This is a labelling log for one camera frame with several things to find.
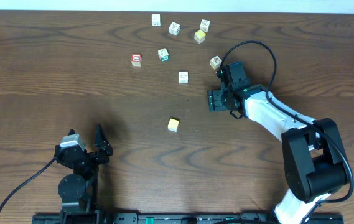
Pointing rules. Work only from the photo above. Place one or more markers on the green letter wooden block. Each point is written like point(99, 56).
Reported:
point(163, 54)

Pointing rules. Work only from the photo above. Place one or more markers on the plain yellow wooden block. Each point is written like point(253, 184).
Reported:
point(173, 125)

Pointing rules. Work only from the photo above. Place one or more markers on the yellow top wooden block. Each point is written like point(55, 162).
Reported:
point(200, 36)

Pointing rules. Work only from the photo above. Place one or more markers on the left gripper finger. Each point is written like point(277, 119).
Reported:
point(100, 140)
point(71, 132)

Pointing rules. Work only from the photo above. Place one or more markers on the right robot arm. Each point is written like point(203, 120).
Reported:
point(316, 167)

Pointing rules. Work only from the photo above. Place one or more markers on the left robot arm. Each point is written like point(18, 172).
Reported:
point(79, 190)

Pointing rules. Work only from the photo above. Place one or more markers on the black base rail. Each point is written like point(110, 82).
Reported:
point(133, 218)

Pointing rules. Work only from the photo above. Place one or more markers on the white block top left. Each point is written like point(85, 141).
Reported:
point(156, 20)

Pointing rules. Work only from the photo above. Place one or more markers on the white block top right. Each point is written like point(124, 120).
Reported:
point(204, 25)

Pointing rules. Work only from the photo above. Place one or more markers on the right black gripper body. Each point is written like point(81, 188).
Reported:
point(220, 99)

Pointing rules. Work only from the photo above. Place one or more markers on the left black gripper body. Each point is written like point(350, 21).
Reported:
point(89, 154)

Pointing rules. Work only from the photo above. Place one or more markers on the acorn picture wooden block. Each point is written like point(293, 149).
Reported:
point(215, 62)

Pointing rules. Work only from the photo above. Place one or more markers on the red letter wooden block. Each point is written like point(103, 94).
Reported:
point(136, 60)

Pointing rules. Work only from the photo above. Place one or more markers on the white block red bug drawing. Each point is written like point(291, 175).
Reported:
point(183, 77)

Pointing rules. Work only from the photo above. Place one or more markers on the white block black drawing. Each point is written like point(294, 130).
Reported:
point(174, 28)

